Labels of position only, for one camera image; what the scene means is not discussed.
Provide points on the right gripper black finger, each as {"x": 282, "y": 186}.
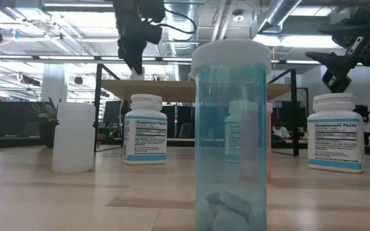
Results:
{"x": 337, "y": 67}
{"x": 355, "y": 27}

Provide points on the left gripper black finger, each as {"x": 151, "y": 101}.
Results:
{"x": 125, "y": 49}
{"x": 137, "y": 57}

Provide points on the white supplement bottle blue label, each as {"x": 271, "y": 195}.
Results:
{"x": 233, "y": 134}
{"x": 144, "y": 134}
{"x": 336, "y": 141}

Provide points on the red transparent pill bottle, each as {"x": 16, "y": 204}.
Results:
{"x": 269, "y": 144}

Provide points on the blue transparent pill bottle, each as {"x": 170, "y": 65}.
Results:
{"x": 230, "y": 128}

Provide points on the wooden shelf black metal legs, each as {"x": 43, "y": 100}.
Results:
{"x": 172, "y": 91}

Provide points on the black background monitor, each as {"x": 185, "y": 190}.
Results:
{"x": 366, "y": 110}

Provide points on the small black round speaker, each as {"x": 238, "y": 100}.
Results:
{"x": 78, "y": 80}

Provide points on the black office monitor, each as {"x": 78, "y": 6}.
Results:
{"x": 112, "y": 112}

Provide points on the black office partition panels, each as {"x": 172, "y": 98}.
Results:
{"x": 177, "y": 122}

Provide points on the white building pillar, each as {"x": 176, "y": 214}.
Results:
{"x": 54, "y": 83}

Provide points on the person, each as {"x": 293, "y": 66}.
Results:
{"x": 281, "y": 131}

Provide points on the grey office chair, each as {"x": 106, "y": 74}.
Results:
{"x": 185, "y": 130}

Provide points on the round ceiling smoke detector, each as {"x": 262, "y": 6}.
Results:
{"x": 238, "y": 17}

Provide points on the succulent plant in black pot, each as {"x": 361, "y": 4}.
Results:
{"x": 45, "y": 112}

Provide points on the round white tablet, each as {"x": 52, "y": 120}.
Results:
{"x": 234, "y": 201}
{"x": 230, "y": 222}

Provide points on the silver ribbed ventilation duct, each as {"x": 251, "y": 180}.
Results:
{"x": 180, "y": 48}

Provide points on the silver smooth ventilation duct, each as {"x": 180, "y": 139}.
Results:
{"x": 281, "y": 9}

